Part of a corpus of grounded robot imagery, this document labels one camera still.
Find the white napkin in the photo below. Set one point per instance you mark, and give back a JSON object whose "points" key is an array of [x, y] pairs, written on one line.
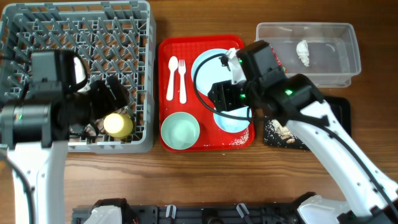
{"points": [[303, 52]]}

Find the red snack wrapper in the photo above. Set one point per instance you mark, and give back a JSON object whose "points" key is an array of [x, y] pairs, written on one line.
{"points": [[278, 60]]}

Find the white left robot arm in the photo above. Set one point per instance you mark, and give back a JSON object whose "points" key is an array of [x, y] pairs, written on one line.
{"points": [[36, 129]]}

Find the white plastic fork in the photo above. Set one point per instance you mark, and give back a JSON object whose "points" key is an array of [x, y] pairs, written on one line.
{"points": [[182, 71]]}

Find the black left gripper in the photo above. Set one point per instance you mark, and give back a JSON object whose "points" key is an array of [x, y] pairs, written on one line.
{"points": [[109, 104]]}

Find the yellow plastic cup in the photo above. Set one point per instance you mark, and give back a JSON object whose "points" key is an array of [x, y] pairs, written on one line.
{"points": [[118, 125]]}

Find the white plastic spoon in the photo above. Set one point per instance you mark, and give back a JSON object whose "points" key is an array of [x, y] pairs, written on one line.
{"points": [[173, 66]]}

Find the clear plastic bin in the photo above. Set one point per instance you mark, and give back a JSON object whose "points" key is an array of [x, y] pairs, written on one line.
{"points": [[333, 50]]}

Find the light blue bowl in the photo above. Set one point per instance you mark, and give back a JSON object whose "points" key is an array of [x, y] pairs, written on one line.
{"points": [[233, 125]]}

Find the red plastic tray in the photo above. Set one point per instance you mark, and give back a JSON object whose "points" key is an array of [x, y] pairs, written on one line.
{"points": [[189, 49]]}

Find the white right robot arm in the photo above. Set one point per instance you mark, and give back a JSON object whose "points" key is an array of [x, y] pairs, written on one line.
{"points": [[300, 106]]}

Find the food scraps and rice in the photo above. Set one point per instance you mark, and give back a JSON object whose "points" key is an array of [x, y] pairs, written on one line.
{"points": [[277, 135]]}

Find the light green bowl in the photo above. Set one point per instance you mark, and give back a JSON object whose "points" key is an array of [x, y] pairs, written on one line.
{"points": [[180, 131]]}

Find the grey dishwasher rack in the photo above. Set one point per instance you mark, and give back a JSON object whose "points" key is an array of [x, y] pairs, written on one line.
{"points": [[114, 38]]}

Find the light blue plate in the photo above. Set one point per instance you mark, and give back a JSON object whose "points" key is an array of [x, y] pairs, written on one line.
{"points": [[210, 72]]}

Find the black plastic tray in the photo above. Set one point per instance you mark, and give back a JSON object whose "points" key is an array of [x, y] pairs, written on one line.
{"points": [[340, 107]]}

